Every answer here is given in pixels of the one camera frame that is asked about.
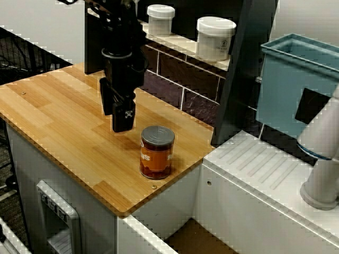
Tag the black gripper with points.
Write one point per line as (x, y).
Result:
(123, 74)

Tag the brown beans can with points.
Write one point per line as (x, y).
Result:
(156, 156)

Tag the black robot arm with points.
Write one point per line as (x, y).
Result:
(116, 26)

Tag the white toy sink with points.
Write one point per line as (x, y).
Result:
(265, 185)

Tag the black upright panel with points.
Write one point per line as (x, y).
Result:
(92, 45)

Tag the plain white jar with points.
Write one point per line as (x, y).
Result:
(160, 21)

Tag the white toy kitchen cabinet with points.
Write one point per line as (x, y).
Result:
(26, 164)

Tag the gray toy dishwasher door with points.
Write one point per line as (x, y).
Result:
(59, 211)

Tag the white jar with print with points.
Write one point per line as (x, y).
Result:
(214, 39)

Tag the blue plastic bin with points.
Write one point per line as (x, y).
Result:
(280, 87)

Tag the black square patch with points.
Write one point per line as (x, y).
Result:
(312, 105)

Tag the gray toy faucet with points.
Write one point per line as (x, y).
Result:
(320, 164)

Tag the white wall ledge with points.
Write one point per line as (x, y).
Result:
(182, 43)

